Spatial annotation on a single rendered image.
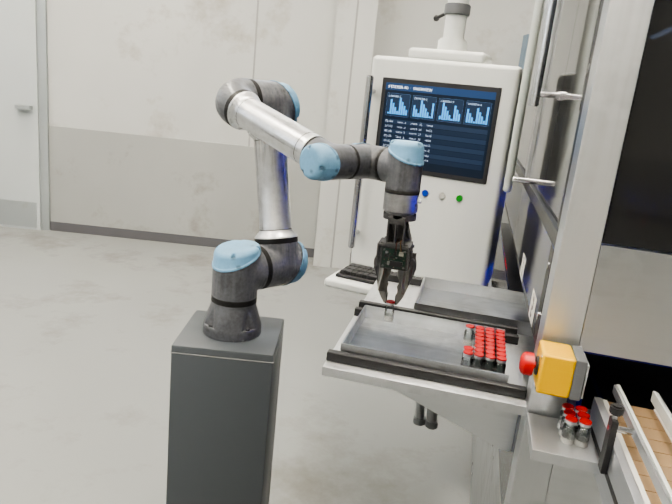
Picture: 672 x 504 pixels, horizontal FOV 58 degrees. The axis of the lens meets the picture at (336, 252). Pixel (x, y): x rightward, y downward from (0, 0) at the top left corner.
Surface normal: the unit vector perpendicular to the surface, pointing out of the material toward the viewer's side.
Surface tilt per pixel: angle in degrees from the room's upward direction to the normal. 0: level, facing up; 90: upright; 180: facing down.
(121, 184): 90
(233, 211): 90
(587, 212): 90
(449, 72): 90
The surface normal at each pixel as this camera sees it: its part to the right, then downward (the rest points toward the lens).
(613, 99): -0.23, 0.22
